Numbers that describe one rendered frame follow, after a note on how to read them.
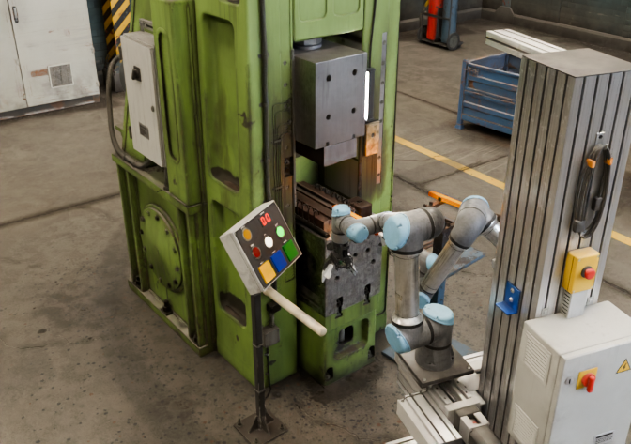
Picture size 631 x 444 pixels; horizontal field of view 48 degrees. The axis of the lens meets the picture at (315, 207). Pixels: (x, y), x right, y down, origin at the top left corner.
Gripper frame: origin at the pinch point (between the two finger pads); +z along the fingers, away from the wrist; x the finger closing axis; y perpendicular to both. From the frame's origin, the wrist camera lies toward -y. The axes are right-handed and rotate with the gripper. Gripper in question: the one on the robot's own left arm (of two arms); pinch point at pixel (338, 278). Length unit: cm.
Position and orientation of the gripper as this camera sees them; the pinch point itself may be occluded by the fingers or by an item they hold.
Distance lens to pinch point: 309.2
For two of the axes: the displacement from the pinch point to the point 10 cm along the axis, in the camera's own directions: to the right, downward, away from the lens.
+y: 3.5, 4.2, -8.3
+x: 9.3, -1.6, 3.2
